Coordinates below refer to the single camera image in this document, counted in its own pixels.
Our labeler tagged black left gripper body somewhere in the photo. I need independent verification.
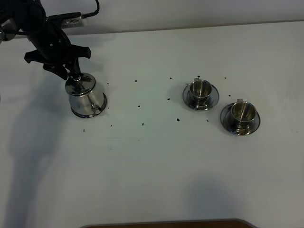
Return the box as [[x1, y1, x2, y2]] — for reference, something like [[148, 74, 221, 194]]
[[24, 15, 91, 65]]

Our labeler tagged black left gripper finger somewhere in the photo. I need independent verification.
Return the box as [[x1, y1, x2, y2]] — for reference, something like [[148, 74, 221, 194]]
[[43, 64, 68, 80], [66, 58, 82, 77]]

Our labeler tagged stainless steel teapot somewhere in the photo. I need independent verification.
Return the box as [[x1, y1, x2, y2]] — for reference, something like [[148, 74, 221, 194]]
[[65, 73, 104, 114]]

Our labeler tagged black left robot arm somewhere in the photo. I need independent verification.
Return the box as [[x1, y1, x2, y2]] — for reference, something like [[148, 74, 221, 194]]
[[0, 0, 91, 80]]

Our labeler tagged round steel teapot saucer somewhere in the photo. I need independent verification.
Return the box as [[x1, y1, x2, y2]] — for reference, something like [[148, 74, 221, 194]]
[[70, 93, 107, 118]]

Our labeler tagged left stainless steel teacup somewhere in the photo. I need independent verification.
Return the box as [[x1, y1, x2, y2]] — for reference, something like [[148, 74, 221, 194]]
[[189, 78, 212, 106]]

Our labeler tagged stainless steel teacup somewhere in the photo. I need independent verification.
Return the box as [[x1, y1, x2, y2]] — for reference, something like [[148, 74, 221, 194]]
[[230, 99, 257, 126], [189, 78, 212, 106]]

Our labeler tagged right stainless steel teacup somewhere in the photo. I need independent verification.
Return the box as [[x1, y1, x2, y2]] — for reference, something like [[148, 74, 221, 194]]
[[230, 99, 257, 126]]

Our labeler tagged left steel cup saucer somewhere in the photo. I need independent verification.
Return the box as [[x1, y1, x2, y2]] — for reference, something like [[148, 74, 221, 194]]
[[182, 84, 219, 111]]

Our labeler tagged steel cup saucer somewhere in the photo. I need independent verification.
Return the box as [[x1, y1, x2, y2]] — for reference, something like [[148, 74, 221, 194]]
[[220, 103, 261, 136], [182, 84, 219, 111]]

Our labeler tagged right steel cup saucer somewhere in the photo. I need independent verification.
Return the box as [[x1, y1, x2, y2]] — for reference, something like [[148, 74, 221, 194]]
[[220, 103, 261, 136]]

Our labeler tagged brown wooden board edge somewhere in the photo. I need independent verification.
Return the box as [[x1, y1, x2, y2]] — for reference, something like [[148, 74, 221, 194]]
[[83, 219, 255, 228]]

